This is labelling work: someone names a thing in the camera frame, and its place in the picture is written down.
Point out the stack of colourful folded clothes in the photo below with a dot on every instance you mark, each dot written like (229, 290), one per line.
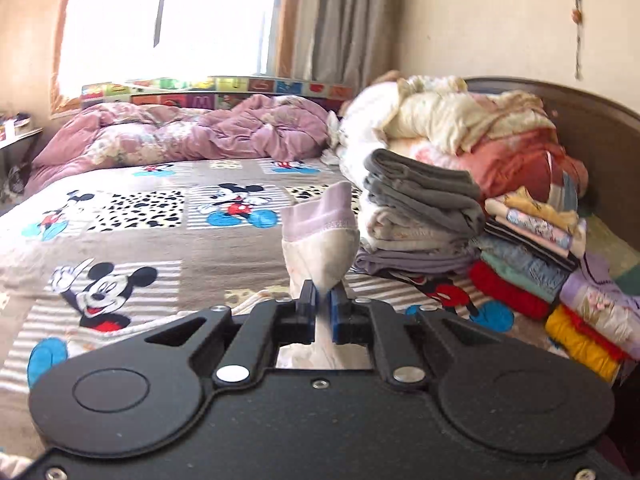
(520, 270)

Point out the pale green cloth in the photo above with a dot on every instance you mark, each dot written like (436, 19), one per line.
(615, 245)

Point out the pink blanket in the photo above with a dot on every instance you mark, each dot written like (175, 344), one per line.
(520, 165)

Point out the white floral quilted garment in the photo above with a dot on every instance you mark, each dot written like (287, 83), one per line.
(320, 245)

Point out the wall hanging ornament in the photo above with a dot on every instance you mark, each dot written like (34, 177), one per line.
(578, 35)

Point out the cartoon mouse printed blanket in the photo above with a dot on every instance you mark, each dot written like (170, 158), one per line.
(165, 240)

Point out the grey plastic bag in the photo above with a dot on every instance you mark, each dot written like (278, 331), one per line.
(12, 185)

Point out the window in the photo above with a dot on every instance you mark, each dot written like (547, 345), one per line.
(175, 25)

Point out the lilac floral folded cloth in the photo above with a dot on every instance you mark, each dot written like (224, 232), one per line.
(605, 305)

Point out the stack of grey folded clothes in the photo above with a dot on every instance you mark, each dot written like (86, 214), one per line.
(420, 195)

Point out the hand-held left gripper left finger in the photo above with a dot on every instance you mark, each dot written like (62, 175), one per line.
(307, 310)

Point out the white quilt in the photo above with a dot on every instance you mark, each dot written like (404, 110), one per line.
(365, 125)

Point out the white desk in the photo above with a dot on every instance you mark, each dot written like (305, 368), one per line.
(20, 135)

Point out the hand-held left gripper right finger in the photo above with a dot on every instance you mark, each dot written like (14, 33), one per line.
(336, 315)

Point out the grey curtain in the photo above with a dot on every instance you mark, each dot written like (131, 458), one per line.
(345, 20)

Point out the yellow folded cloth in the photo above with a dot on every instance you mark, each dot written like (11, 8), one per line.
(580, 345)

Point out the colourful alphabet foam mat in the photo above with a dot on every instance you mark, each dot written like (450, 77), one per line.
(235, 87)

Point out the dark wooden headboard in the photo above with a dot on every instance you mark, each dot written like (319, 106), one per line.
(600, 160)

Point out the purple floral duvet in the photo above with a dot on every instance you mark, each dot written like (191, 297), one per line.
(175, 135)

